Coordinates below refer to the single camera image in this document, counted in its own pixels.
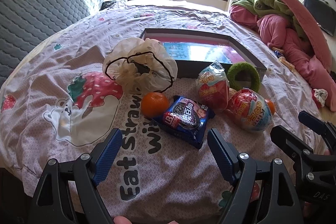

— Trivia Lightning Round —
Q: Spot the orange mandarin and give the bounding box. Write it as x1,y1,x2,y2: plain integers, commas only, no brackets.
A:
141,92,170,118
265,99,275,115

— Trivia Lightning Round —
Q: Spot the blue red surprise egg toy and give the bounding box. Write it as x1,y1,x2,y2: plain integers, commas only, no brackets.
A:
224,88,273,132

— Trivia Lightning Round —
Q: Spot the green fuzzy ring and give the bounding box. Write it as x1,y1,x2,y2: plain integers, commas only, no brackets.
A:
227,62,261,92

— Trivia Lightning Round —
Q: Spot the blue cookie packet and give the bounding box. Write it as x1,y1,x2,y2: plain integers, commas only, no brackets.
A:
153,96,215,149

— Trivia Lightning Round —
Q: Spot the dark shallow cardboard box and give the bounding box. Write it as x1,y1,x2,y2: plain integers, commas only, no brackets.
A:
140,28,266,79

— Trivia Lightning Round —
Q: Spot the white drawstring pouch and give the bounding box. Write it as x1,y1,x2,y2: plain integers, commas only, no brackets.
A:
102,38,178,95

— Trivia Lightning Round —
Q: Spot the person hand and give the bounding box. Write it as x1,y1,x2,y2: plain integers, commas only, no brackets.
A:
113,215,178,224

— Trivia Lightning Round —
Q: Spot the yellow biscuit packet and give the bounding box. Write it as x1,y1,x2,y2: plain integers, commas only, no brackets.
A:
278,56,295,72

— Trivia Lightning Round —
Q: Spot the small blue snack packet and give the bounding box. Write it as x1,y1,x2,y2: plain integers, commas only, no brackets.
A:
272,47,284,58

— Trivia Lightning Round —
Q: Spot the pink crumpled duvet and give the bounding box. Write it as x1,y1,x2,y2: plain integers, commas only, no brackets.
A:
230,5,335,112

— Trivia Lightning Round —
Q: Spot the black television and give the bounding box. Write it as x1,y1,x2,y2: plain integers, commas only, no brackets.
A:
303,0,335,36

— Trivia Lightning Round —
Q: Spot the green blanket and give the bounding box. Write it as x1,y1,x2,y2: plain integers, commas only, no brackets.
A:
230,0,308,41

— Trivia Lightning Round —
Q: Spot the strawberry print bed quilt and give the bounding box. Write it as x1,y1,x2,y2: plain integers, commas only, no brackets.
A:
1,1,325,223

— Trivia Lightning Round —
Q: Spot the grey quilted headboard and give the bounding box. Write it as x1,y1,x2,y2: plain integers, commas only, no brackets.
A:
1,0,107,83

